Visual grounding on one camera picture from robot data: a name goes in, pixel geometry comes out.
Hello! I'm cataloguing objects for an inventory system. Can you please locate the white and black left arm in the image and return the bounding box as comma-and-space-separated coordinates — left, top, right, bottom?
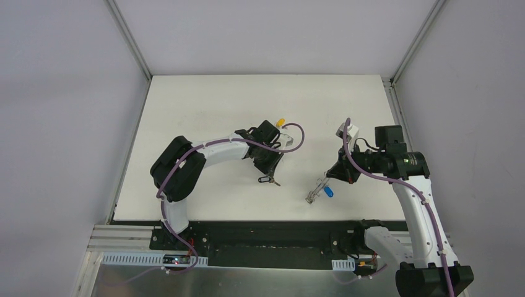
150, 121, 293, 251

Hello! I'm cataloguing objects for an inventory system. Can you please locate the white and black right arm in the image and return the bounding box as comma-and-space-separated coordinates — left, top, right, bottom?
326, 121, 474, 296

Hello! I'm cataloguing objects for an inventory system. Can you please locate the yellow key tag with key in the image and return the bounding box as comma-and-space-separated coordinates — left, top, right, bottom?
276, 118, 285, 129

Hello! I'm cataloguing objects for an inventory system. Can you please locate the blue key tag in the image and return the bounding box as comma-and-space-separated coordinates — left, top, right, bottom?
323, 186, 334, 197

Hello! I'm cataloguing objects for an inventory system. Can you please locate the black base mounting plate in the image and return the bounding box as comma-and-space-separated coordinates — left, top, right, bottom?
149, 220, 374, 270

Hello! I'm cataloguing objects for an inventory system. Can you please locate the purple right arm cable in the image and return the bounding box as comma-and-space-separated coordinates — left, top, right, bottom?
332, 118, 456, 297

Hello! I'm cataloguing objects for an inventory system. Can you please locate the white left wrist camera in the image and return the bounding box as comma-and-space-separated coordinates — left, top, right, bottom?
275, 130, 293, 150

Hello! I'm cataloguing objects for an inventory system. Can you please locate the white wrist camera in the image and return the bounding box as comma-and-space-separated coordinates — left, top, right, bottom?
336, 123, 360, 146
275, 130, 293, 150

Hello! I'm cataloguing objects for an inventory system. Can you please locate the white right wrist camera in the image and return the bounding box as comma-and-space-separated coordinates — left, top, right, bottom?
336, 123, 360, 146

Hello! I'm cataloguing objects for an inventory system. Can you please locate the white slotted cable duct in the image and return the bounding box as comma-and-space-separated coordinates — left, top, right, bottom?
102, 252, 209, 268

